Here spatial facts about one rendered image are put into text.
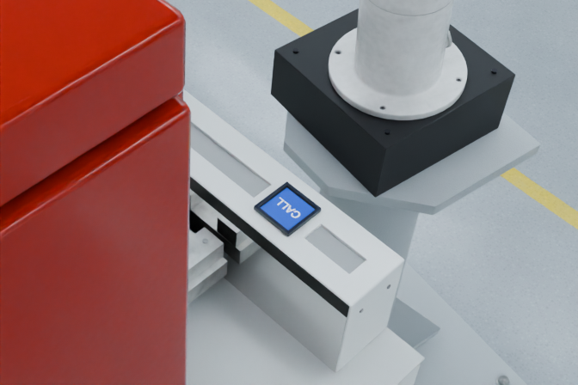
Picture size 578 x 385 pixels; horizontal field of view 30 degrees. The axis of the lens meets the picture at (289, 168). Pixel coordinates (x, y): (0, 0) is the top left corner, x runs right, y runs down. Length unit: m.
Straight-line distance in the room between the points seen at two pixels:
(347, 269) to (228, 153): 0.22
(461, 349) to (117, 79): 2.17
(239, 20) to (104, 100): 2.78
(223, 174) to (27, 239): 1.11
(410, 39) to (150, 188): 1.20
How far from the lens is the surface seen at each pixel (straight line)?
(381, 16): 1.37
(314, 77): 1.48
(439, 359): 2.30
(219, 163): 1.30
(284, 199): 1.26
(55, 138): 0.17
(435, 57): 1.43
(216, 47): 2.86
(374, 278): 1.21
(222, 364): 1.29
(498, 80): 1.51
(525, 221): 2.59
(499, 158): 1.56
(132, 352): 0.23
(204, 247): 1.28
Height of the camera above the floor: 1.93
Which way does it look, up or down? 48 degrees down
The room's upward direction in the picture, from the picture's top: 7 degrees clockwise
